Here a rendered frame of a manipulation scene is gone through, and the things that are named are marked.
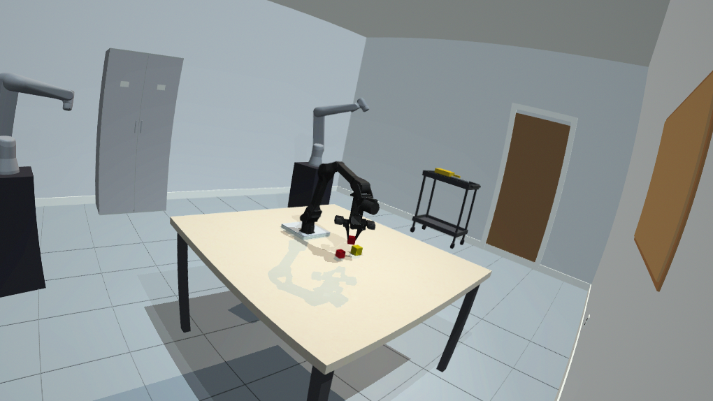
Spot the yellow cube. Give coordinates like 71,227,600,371
350,245,363,256

